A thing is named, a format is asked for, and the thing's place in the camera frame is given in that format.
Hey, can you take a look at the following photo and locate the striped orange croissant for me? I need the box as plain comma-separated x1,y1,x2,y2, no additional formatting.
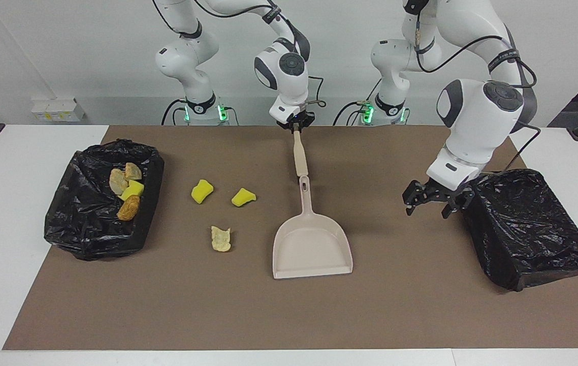
109,168,129,197

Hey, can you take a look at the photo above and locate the yellow sponge with green side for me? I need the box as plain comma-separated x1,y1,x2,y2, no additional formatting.
119,180,145,202

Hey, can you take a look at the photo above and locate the left black trash bag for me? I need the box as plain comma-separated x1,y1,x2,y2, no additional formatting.
44,139,165,261

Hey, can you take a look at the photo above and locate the brown bread roll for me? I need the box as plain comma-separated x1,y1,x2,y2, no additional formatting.
116,194,141,222

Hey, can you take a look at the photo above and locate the beige plastic dustpan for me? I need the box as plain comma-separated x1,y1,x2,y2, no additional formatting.
272,176,354,280

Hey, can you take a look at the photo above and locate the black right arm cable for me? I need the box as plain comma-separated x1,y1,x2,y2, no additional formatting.
152,0,328,110

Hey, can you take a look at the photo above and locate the black base power cable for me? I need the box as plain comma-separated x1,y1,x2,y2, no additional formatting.
161,98,188,126
333,100,371,126

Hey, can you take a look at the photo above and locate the yellow sponge piece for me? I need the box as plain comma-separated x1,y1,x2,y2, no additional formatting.
231,188,257,208
191,179,214,205

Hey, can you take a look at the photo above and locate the beige hand brush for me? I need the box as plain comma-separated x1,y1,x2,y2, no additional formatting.
293,130,310,178

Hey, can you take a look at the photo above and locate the right black trash bag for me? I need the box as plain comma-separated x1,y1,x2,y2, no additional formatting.
459,168,578,292

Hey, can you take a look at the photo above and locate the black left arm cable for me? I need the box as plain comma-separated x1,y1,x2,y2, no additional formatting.
413,10,542,171

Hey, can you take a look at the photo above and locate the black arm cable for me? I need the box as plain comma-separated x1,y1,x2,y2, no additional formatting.
413,10,542,171
152,0,328,110

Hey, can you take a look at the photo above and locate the white wall socket box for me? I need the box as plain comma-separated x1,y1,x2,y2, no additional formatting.
31,98,86,123

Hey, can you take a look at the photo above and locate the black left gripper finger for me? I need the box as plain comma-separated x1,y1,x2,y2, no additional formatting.
402,180,424,217
442,189,475,220

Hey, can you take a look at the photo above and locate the brown table mat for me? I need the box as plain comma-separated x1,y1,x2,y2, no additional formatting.
3,125,578,351

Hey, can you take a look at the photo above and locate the black trash bag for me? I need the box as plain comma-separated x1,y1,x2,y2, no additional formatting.
459,168,578,292
44,139,165,261

